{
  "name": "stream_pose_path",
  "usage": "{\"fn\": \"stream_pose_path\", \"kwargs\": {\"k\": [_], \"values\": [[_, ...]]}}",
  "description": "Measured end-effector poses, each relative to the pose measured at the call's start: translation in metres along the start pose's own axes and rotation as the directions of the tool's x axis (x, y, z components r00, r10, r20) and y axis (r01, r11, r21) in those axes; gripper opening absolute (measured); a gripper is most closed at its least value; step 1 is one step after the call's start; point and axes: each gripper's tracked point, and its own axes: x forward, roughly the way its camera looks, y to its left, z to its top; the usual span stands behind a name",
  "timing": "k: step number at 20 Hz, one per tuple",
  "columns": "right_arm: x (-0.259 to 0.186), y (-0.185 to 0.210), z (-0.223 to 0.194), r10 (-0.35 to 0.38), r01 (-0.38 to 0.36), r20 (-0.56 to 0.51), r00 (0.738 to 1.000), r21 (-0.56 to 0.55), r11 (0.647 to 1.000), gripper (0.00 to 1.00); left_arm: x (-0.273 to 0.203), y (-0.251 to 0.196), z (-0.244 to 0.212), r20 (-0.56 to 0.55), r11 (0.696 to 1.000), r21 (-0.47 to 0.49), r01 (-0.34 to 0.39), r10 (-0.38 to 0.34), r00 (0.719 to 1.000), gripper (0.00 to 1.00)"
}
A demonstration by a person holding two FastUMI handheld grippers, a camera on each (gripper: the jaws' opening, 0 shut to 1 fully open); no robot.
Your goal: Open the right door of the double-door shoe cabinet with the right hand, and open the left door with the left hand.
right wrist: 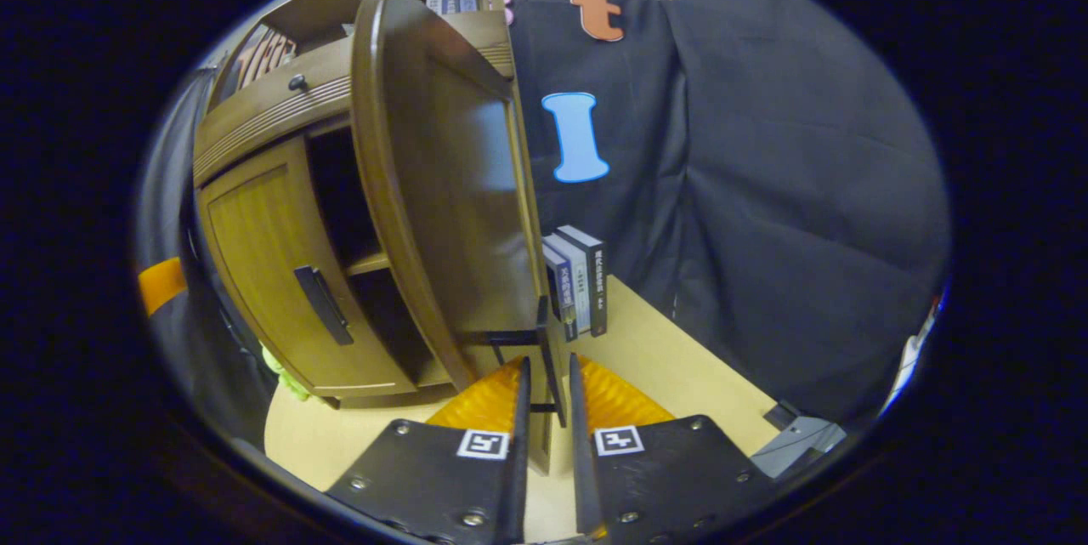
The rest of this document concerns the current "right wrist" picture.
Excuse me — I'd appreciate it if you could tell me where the grey book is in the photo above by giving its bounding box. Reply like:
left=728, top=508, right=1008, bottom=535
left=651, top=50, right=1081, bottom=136
left=544, top=232, right=592, bottom=334

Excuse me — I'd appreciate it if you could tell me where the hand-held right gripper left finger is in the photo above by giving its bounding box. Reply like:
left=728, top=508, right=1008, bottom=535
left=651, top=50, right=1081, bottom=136
left=326, top=356, right=532, bottom=545

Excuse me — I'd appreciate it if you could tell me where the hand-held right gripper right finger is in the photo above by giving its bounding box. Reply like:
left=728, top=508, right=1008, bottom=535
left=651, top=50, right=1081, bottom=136
left=568, top=354, right=779, bottom=542

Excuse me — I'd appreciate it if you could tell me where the black backdrop cloth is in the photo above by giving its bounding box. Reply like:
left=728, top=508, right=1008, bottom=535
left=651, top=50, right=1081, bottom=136
left=136, top=0, right=953, bottom=444

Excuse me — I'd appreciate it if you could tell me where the wooden shoe cabinet door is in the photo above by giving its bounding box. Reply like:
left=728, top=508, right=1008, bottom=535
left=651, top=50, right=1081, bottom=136
left=195, top=137, right=417, bottom=397
left=350, top=0, right=569, bottom=478

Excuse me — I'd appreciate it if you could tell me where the black door handle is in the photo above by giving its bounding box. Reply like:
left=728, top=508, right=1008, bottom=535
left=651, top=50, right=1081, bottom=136
left=489, top=298, right=568, bottom=429
left=294, top=266, right=354, bottom=347

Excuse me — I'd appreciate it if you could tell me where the lime green cloth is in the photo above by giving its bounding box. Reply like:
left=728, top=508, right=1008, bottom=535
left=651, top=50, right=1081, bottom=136
left=259, top=345, right=312, bottom=402

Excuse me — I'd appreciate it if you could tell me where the wooden inner shelf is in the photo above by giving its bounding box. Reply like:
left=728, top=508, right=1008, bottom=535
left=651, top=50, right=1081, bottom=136
left=343, top=251, right=393, bottom=278

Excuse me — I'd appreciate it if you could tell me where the black book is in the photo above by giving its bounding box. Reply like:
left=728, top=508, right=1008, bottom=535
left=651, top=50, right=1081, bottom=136
left=557, top=224, right=609, bottom=338

